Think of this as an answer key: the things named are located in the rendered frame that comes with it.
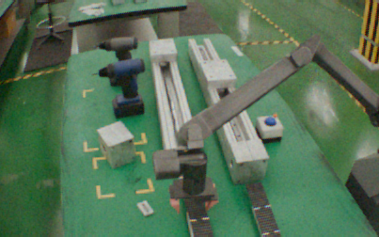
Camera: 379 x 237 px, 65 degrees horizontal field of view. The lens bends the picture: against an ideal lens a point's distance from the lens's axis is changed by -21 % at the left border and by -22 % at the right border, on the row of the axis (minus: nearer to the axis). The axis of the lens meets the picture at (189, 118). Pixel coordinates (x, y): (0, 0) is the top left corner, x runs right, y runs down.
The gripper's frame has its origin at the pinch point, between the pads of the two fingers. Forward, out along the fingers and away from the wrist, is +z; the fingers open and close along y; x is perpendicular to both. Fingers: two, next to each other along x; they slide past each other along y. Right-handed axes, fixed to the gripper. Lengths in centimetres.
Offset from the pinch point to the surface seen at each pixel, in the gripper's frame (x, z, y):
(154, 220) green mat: 1.2, 3.0, 10.8
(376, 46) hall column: -227, 46, -253
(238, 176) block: -10.0, -1.3, -15.0
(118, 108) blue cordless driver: -49, -1, 21
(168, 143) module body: -22.4, -5.7, 4.2
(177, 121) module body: -36.6, -3.1, 0.1
